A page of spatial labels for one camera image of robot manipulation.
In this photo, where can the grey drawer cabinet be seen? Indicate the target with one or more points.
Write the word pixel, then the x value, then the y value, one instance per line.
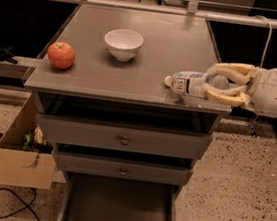
pixel 174 116

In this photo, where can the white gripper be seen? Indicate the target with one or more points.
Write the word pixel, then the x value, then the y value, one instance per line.
pixel 273 93

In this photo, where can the items inside cardboard box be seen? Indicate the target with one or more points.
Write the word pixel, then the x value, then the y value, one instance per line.
pixel 34 142

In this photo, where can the middle grey drawer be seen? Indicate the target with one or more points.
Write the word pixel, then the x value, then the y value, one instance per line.
pixel 97 165

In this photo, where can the cardboard box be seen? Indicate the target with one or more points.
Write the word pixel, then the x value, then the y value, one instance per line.
pixel 19 167

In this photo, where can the bottom grey drawer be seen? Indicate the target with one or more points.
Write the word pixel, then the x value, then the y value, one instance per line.
pixel 97 198

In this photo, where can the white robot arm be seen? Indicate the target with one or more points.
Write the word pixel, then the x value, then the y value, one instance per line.
pixel 256 88

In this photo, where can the metal rail frame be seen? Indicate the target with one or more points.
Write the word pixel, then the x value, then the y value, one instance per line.
pixel 157 8

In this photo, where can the red apple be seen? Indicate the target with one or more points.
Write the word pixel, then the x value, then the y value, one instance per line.
pixel 61 55

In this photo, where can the grey drawer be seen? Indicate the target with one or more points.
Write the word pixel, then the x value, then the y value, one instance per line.
pixel 117 137
pixel 97 165
pixel 97 198

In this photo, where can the top grey drawer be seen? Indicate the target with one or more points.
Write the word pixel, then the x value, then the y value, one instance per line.
pixel 117 137

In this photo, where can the clear plastic water bottle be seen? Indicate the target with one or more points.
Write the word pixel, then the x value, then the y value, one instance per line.
pixel 196 84

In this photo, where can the white ceramic bowl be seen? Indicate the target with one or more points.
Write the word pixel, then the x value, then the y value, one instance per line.
pixel 123 44

